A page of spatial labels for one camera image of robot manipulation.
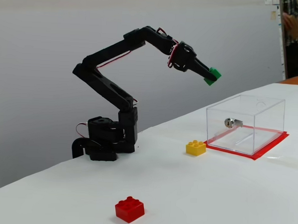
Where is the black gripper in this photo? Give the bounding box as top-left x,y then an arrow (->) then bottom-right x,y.
167,40 -> 219,82

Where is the green lego brick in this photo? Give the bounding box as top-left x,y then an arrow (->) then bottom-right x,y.
203,66 -> 223,87

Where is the transparent plastic box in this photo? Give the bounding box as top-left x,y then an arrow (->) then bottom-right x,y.
203,92 -> 286,158

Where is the yellow lego brick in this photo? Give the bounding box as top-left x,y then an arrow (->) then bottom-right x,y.
185,139 -> 208,157

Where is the red lego brick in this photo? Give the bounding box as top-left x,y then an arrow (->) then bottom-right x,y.
114,195 -> 146,224

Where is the silver cam lock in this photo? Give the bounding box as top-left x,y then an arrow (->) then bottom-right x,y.
224,117 -> 244,129

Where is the person in plaid shirt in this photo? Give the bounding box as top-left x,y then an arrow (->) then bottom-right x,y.
278,0 -> 298,78

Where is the red tape square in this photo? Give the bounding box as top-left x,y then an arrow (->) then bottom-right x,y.
203,122 -> 290,163

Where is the black table clamp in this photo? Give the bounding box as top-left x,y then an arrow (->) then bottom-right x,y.
71,137 -> 89,160

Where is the gripper servo cable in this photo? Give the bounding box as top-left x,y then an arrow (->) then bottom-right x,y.
166,41 -> 180,69

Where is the arm servo cable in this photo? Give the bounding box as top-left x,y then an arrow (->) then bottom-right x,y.
155,26 -> 179,45

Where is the base servo cable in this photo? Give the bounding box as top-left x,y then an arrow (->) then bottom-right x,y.
75,121 -> 89,140

